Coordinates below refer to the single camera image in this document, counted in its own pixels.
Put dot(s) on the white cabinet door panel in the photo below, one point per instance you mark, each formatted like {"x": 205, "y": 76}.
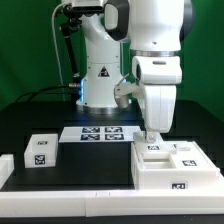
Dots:
{"x": 141, "y": 145}
{"x": 188, "y": 155}

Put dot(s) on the grey rear camera box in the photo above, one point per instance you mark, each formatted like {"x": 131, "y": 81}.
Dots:
{"x": 88, "y": 6}

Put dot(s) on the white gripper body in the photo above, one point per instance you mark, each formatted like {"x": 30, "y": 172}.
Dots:
{"x": 157, "y": 78}

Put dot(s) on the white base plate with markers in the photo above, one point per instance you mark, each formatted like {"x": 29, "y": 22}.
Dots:
{"x": 98, "y": 134}

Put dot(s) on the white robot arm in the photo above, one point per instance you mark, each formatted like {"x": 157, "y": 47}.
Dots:
{"x": 132, "y": 51}

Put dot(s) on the white cabinet body box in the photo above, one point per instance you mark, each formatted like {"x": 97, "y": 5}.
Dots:
{"x": 153, "y": 170}

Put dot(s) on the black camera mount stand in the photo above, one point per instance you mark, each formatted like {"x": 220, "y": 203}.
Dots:
{"x": 73, "y": 35}

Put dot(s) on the white U-shaped obstacle frame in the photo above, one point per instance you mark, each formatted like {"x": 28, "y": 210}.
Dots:
{"x": 106, "y": 203}

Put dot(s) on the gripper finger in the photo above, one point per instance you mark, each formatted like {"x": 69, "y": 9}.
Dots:
{"x": 150, "y": 137}

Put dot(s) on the white cabinet top block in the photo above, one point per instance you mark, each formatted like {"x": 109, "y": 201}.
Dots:
{"x": 41, "y": 151}

